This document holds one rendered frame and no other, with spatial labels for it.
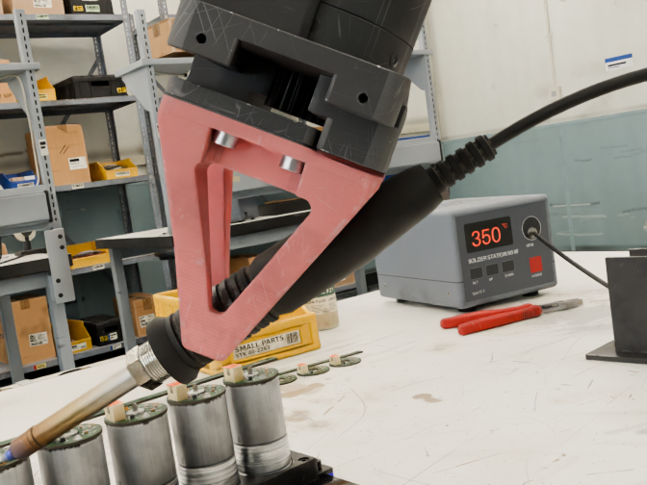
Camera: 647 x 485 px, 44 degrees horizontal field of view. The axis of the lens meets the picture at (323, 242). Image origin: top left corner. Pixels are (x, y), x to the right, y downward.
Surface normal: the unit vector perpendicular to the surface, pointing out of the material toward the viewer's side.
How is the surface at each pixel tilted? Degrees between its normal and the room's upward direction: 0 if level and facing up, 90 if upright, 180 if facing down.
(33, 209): 90
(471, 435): 0
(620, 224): 90
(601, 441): 0
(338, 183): 108
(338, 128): 89
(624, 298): 90
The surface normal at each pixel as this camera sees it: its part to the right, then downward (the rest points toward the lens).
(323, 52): -0.09, 0.09
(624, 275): -0.72, 0.16
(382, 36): 0.56, 0.30
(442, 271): -0.89, 0.17
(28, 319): 0.62, -0.01
